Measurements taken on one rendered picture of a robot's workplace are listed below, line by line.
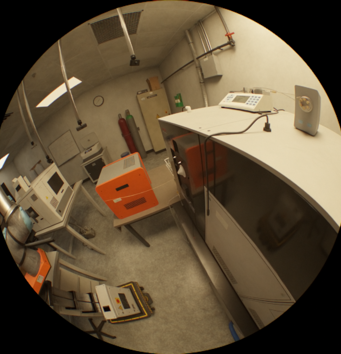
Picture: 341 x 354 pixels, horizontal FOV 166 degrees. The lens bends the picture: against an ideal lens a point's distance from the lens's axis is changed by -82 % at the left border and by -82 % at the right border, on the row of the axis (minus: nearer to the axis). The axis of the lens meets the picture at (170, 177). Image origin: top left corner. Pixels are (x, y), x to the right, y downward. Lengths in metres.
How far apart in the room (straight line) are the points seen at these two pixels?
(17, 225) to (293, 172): 0.81
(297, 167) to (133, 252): 1.83
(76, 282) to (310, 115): 1.86
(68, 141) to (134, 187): 3.75
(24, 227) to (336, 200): 0.85
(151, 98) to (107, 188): 2.96
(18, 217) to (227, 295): 1.09
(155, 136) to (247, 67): 2.99
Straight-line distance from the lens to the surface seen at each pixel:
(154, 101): 3.55
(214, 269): 0.79
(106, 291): 1.08
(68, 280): 1.50
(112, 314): 1.07
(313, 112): 0.39
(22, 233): 0.69
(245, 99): 0.59
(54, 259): 1.39
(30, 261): 0.74
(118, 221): 1.21
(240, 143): 0.20
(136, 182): 0.92
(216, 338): 1.71
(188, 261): 1.56
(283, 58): 1.38
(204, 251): 0.81
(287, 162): 0.18
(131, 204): 1.06
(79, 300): 1.03
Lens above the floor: 1.52
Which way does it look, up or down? 36 degrees down
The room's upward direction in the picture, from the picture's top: 17 degrees counter-clockwise
